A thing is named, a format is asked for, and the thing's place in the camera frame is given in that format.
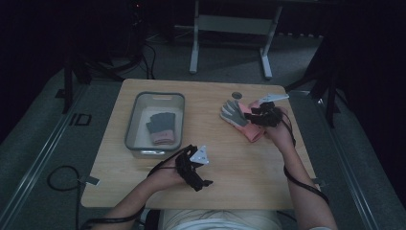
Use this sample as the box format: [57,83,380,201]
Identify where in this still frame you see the person's left hand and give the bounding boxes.
[151,159,188,192]

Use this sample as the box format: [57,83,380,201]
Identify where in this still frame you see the person's right hand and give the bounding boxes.
[265,109,297,151]

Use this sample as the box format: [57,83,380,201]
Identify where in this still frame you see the black cables behind table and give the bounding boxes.
[139,41,158,81]

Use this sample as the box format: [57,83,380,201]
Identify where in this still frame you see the black floor cable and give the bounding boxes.
[46,165,81,230]

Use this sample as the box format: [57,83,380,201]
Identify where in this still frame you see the pink glove grey palm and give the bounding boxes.
[219,99,266,144]

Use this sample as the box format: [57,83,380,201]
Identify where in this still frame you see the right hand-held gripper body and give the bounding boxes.
[255,93,290,128]

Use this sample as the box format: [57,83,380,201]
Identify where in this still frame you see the person's white clothing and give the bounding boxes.
[160,209,283,230]

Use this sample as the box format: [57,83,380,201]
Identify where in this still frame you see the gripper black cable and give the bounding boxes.
[281,108,330,206]
[79,145,192,230]

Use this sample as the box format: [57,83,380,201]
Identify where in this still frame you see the dark equipment with red light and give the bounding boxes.
[125,0,149,60]

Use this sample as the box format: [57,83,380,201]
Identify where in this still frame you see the clear plastic bin grey rim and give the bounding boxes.
[124,91,186,160]

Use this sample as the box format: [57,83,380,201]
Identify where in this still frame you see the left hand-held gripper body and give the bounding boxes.
[174,145,211,193]

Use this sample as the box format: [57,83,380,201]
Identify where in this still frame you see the metal floor rail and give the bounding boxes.
[286,90,382,230]
[0,83,90,230]

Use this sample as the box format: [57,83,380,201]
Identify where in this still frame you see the white metal desk frame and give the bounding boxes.
[189,0,284,81]

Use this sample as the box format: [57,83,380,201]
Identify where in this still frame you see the black tripod stand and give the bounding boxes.
[55,47,126,115]
[284,37,342,129]

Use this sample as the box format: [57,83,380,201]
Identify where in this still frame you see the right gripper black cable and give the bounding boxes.
[281,108,330,206]

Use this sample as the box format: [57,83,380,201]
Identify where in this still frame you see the grey cable tag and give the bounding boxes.
[78,174,101,187]
[311,177,328,189]

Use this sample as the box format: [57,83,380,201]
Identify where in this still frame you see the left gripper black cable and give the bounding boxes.
[79,145,192,230]

